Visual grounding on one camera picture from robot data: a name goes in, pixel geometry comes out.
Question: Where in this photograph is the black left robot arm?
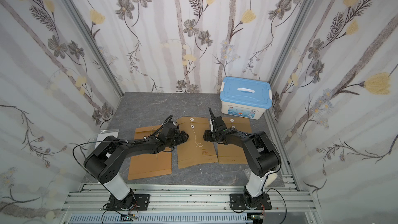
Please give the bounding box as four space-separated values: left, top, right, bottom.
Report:
83 121 189 201

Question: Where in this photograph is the white slotted cable duct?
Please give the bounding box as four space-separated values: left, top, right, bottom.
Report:
66 213 253 224

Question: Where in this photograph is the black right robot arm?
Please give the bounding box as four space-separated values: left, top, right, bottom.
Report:
203 108 282 203

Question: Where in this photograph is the aluminium rail frame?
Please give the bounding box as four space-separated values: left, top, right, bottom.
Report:
56 175 322 224

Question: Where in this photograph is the clear plastic bag left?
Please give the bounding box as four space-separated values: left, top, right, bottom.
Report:
93 129 119 147

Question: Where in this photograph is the blue lidded white storage box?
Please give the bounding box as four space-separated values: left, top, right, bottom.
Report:
220 77 273 120

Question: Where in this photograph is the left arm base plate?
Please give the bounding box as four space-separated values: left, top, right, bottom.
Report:
103 192 150 211

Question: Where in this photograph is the plastic bag with white stuff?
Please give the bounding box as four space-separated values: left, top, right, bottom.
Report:
264 173 278 187

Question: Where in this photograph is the brown kraft file bag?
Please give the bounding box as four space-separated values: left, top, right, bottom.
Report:
127 124 173 181
177 117 218 169
217 117 252 164

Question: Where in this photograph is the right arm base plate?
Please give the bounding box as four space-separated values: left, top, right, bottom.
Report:
229 193 272 212

